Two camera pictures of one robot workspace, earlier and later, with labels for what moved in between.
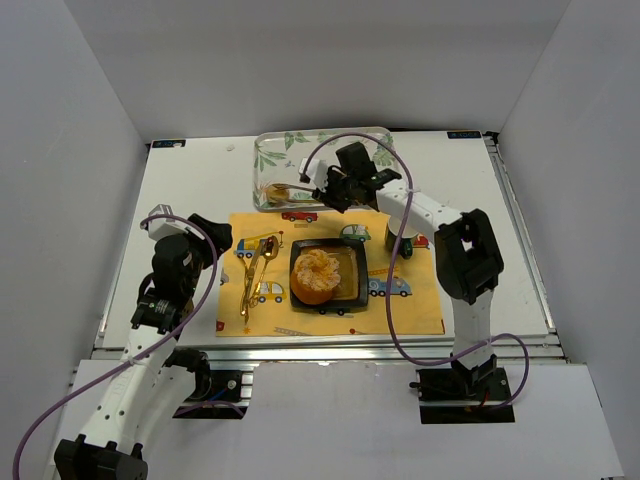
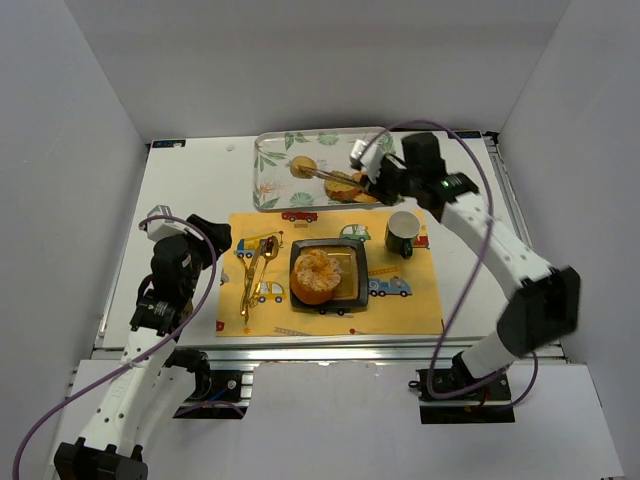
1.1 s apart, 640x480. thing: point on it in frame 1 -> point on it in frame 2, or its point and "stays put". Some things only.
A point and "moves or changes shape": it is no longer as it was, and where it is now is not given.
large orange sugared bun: (314, 276) stays put
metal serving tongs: (283, 186) moves or changes shape
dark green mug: (392, 233) stays put
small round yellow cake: (276, 193) moves or changes shape
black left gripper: (211, 235) stays put
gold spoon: (270, 250) stays put
